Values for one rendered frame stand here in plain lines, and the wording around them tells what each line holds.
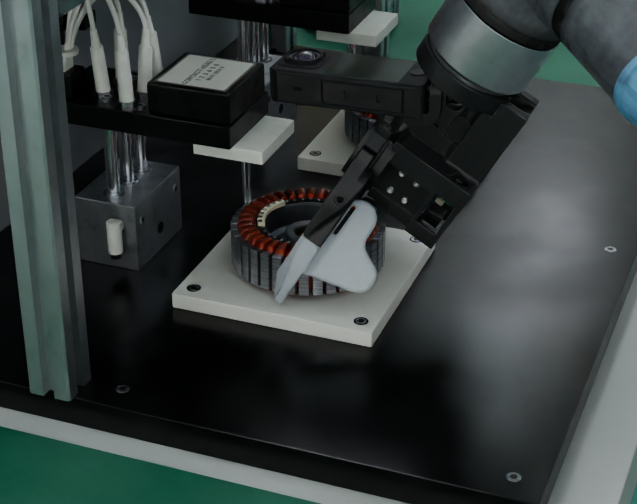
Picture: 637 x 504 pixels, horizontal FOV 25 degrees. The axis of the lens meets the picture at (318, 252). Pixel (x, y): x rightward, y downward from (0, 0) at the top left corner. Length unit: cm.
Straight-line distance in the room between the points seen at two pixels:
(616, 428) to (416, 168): 21
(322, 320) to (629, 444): 22
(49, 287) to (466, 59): 29
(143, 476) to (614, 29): 39
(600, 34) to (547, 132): 47
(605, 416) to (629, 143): 39
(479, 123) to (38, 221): 29
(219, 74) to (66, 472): 30
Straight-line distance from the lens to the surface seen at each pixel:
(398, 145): 96
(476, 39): 92
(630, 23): 85
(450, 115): 96
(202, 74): 103
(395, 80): 97
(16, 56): 86
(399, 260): 107
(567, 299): 106
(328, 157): 123
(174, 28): 139
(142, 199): 107
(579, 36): 87
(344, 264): 99
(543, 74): 150
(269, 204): 107
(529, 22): 91
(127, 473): 92
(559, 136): 131
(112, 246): 107
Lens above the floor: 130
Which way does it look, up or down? 29 degrees down
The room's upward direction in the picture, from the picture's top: straight up
